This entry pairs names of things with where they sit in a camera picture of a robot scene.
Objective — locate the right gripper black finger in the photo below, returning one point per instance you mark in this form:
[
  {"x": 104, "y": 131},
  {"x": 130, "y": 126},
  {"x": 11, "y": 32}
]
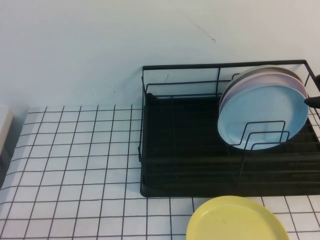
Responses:
[
  {"x": 318, "y": 80},
  {"x": 313, "y": 102}
]

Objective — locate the light blue round plate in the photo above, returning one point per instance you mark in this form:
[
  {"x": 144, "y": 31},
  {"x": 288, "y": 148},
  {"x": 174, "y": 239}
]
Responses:
[{"x": 262, "y": 110}]

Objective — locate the pink round plate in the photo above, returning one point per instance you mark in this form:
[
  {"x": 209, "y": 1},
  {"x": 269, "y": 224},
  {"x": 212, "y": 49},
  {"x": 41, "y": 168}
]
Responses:
[{"x": 272, "y": 80}]

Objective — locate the grey round plate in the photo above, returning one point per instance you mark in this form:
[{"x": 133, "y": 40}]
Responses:
[{"x": 265, "y": 69}]

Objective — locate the yellow round plate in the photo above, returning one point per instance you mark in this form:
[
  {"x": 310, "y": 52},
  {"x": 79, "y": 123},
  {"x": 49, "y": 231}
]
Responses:
[{"x": 237, "y": 220}]

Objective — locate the black drip tray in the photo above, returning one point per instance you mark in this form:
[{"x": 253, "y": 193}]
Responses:
[{"x": 195, "y": 125}]

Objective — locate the white black-grid tablecloth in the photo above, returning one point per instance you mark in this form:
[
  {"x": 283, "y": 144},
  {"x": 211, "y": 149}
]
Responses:
[{"x": 75, "y": 175}]

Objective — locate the beige wooden board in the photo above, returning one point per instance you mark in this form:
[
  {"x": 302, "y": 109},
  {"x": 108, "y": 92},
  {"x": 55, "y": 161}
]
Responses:
[{"x": 5, "y": 130}]

